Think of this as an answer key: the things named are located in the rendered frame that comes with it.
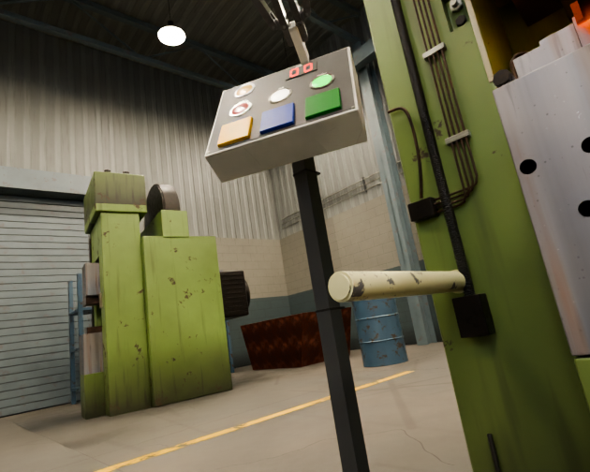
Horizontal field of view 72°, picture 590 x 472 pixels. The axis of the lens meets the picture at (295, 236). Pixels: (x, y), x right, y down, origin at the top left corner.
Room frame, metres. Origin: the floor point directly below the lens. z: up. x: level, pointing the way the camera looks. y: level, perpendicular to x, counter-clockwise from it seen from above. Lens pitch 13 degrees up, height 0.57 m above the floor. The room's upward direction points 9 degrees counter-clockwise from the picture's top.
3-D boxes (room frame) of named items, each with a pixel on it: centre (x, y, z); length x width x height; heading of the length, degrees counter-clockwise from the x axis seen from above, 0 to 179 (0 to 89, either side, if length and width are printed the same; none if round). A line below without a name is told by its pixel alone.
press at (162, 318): (5.42, 1.79, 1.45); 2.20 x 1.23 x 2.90; 132
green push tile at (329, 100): (0.75, -0.10, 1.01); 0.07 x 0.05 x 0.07; 73
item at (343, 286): (0.75, -0.20, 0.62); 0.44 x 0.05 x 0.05; 138
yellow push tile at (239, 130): (0.80, 0.09, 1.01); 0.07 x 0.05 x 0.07; 73
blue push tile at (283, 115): (0.78, 0.00, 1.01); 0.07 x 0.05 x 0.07; 73
